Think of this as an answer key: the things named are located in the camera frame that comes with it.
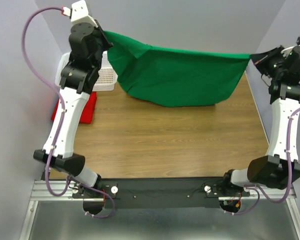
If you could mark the folded red t shirt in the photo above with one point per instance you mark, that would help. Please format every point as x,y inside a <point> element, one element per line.
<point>86,110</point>

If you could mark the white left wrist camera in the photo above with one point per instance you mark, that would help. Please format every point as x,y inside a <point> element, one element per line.
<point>79,13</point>

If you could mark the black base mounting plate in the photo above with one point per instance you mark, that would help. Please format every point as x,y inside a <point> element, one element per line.
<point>171,192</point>

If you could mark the white plastic perforated basket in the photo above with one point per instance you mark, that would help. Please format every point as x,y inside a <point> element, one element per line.
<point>107,76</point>

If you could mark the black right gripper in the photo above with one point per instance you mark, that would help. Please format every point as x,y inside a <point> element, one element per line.
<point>261,59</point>

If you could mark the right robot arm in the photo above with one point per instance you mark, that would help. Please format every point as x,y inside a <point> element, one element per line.
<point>280,166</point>

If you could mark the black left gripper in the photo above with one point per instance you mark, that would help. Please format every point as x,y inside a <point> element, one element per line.
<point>99,32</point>

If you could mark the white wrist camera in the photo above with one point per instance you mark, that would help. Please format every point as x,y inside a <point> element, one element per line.
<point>79,13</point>
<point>285,52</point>

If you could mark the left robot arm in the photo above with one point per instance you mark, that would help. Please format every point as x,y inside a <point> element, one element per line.
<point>77,79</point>

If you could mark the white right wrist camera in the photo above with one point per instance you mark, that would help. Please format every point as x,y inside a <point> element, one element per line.
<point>285,52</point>

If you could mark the green t shirt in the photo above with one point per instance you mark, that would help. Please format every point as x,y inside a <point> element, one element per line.
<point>174,77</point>

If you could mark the aluminium frame rail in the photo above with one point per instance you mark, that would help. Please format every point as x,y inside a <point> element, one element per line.
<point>61,210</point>

